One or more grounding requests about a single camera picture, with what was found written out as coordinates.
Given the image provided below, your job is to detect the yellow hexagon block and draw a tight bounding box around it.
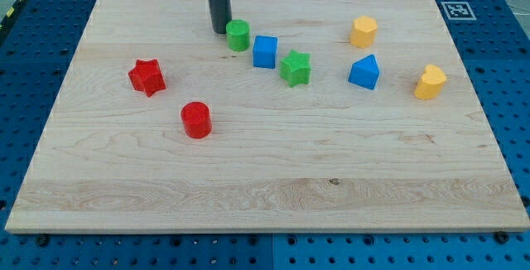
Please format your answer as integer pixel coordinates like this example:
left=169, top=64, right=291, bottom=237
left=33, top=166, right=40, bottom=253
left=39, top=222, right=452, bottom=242
left=349, top=16, right=378, bottom=48

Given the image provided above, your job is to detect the green cylinder block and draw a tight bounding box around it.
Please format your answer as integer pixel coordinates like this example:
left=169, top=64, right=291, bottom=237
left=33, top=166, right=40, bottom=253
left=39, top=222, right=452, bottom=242
left=225, top=19, right=250, bottom=51

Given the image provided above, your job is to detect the black yellow hazard tape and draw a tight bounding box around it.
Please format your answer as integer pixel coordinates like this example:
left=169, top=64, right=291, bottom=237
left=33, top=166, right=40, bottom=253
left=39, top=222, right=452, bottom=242
left=1, top=0, right=28, bottom=32

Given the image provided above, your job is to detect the blue cube block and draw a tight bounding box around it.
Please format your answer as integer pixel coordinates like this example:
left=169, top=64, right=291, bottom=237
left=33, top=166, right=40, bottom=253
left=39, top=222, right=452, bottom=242
left=253, top=36, right=278, bottom=69

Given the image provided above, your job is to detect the wooden board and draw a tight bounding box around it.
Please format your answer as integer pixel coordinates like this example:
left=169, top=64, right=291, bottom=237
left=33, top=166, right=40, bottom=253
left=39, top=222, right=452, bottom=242
left=6, top=0, right=529, bottom=234

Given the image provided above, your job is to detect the red star block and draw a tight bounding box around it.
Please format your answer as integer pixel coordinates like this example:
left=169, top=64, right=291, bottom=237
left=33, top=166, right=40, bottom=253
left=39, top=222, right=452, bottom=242
left=128, top=59, right=166, bottom=98

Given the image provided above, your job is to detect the yellow heart block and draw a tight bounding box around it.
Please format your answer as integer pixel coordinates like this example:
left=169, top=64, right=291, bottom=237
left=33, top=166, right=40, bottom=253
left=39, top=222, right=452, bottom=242
left=413, top=65, right=447, bottom=100

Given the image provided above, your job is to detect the blue triangle block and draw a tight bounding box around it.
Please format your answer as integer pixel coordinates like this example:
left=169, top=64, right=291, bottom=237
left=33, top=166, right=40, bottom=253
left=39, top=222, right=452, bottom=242
left=348, top=54, right=380, bottom=90

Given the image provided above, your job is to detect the red cylinder block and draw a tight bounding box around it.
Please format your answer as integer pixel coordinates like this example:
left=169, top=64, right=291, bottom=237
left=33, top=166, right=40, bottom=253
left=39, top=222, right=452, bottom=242
left=181, top=102, right=212, bottom=139

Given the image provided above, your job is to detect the white fiducial marker tag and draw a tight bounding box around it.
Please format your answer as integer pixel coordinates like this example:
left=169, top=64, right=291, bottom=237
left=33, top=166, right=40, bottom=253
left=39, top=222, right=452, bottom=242
left=441, top=1, right=476, bottom=21

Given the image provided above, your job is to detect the green star block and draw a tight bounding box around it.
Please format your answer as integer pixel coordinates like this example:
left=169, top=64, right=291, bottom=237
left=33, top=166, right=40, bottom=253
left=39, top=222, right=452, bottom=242
left=280, top=50, right=311, bottom=88

